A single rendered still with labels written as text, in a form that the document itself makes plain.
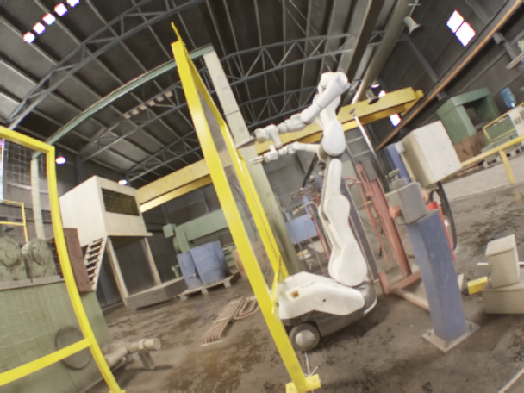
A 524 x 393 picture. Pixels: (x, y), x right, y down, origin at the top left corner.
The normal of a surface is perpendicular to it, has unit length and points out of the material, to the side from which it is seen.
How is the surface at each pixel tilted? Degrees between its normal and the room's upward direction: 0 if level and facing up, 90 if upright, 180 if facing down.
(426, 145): 90
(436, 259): 90
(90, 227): 90
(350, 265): 90
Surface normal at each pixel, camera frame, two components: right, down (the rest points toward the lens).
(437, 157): -0.08, -0.15
